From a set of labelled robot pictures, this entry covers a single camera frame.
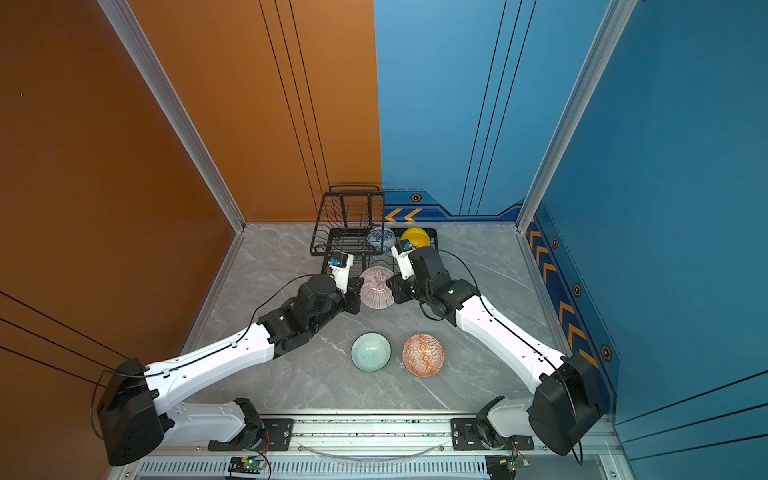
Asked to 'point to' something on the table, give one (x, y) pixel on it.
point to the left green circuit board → (249, 465)
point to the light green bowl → (371, 351)
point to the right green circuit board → (501, 467)
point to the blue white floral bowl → (381, 240)
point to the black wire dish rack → (351, 221)
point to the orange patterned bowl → (423, 354)
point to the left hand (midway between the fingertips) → (364, 278)
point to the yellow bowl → (417, 237)
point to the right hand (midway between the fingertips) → (388, 280)
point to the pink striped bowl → (375, 293)
